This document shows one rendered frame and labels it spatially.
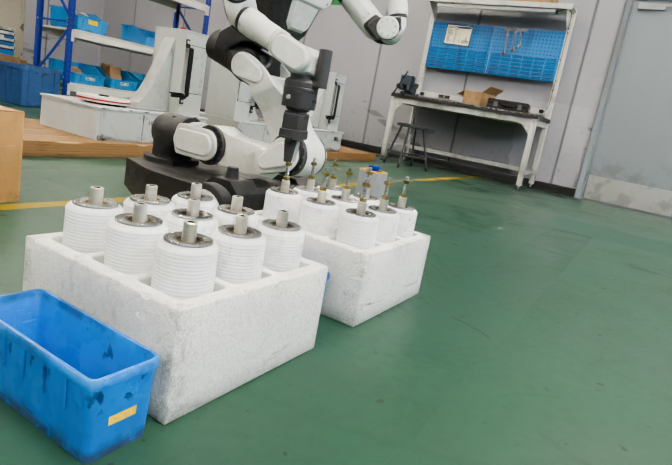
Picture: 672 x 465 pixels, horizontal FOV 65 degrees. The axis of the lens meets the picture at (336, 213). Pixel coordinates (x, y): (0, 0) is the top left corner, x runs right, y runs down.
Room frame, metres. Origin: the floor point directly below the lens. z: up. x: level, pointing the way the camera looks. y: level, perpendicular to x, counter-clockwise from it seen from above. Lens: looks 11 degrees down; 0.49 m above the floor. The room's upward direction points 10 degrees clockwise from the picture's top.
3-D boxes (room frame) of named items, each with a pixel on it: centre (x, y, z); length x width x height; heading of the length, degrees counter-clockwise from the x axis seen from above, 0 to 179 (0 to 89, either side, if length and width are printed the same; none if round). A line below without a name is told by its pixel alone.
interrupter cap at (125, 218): (0.85, 0.32, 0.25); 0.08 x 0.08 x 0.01
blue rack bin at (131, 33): (6.58, 2.63, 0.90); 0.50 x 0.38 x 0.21; 59
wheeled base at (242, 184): (1.96, 0.47, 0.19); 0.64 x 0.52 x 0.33; 60
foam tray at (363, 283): (1.43, -0.02, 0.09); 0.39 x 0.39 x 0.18; 60
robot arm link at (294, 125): (1.39, 0.15, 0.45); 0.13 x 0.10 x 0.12; 172
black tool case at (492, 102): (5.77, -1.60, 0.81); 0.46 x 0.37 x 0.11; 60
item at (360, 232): (1.27, -0.06, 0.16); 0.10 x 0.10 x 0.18
